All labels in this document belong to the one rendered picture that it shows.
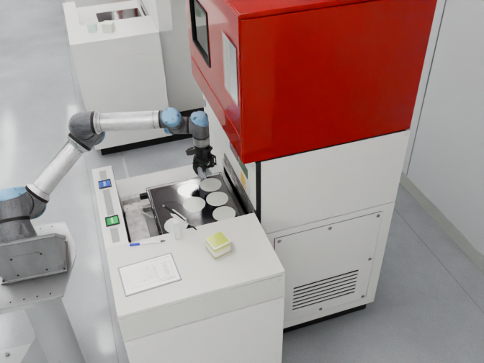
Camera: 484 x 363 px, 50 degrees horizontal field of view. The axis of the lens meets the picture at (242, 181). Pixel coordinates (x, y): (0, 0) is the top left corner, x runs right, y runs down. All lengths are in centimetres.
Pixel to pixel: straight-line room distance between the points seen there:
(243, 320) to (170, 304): 34
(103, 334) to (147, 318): 117
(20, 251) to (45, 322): 46
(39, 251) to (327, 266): 133
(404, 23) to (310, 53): 37
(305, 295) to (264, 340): 57
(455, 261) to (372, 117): 159
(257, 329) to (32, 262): 93
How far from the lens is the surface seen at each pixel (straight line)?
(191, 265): 198
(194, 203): 234
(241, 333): 215
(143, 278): 196
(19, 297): 226
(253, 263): 197
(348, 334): 300
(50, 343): 266
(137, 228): 229
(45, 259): 222
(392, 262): 339
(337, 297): 286
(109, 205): 232
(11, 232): 224
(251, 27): 174
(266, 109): 190
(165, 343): 205
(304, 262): 253
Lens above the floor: 242
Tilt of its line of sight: 39 degrees down
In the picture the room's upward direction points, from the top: 2 degrees counter-clockwise
